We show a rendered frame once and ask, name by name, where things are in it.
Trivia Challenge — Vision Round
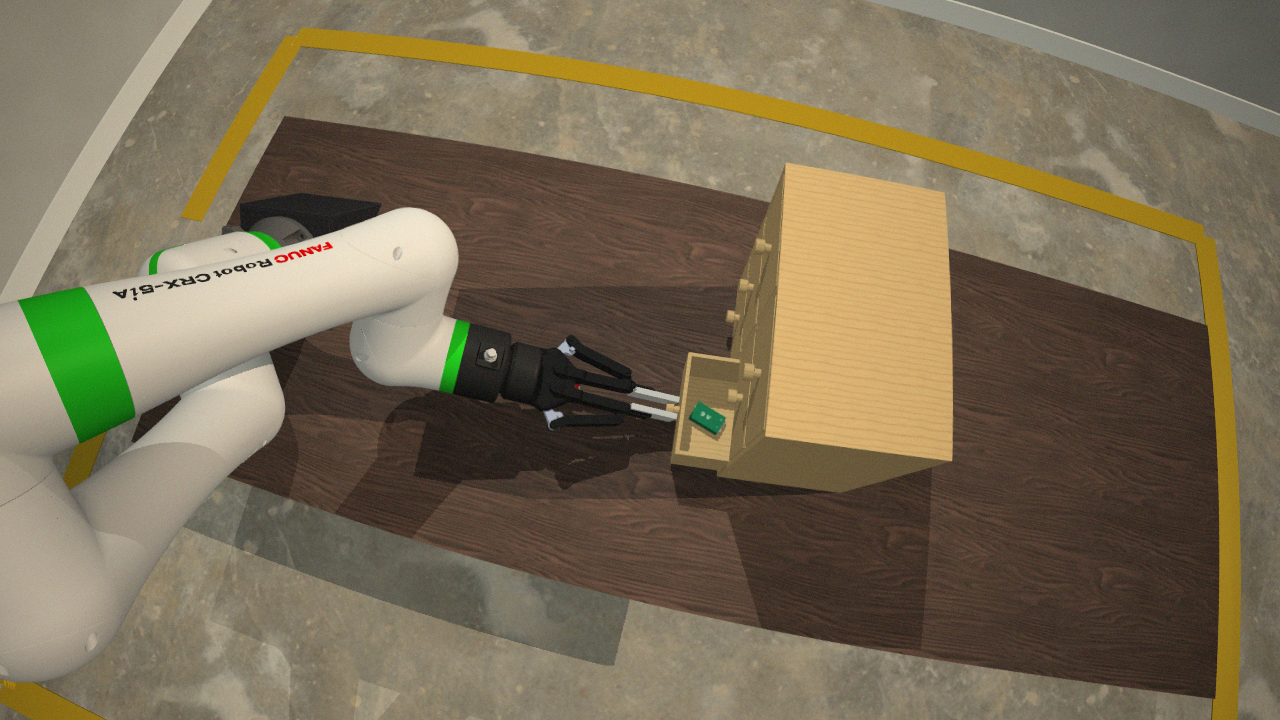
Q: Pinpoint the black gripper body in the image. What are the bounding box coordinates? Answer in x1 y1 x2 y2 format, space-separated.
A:
500 342 577 413

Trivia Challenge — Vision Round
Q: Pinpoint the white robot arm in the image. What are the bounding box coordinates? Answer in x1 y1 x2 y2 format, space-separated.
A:
0 208 515 683

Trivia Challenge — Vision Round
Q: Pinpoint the light wooden chest of drawers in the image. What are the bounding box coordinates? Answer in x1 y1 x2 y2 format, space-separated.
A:
717 163 954 493

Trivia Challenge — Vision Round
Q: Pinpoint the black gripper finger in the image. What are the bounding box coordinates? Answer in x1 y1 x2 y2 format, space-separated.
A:
553 334 680 405
543 383 677 430

